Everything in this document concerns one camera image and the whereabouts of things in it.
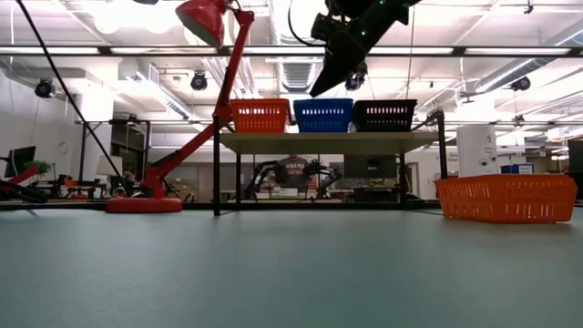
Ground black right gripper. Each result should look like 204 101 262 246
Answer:
309 0 410 98

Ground blue plastic basket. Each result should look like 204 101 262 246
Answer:
291 97 355 134

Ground black plastic basket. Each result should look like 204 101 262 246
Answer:
351 98 419 134

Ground orange plastic basket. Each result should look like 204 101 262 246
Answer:
228 97 292 105
229 101 292 134
433 173 579 225

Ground wooden shelf with black legs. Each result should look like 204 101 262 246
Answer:
210 108 448 218

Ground black ceiling spotlight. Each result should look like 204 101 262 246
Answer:
509 75 533 93
344 63 369 93
34 77 57 100
189 71 210 92

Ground wide black monitor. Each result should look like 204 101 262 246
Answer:
343 154 400 180

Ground person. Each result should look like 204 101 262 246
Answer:
274 155 316 193

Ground white carton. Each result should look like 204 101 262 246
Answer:
455 124 499 179

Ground blue bin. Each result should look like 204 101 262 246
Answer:
499 163 536 176

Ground red desk lamp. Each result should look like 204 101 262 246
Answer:
105 0 257 215

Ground green plant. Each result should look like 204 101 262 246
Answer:
23 159 53 178

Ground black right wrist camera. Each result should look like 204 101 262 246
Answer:
310 0 348 43

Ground thin black diagonal cable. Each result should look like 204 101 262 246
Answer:
14 0 134 198

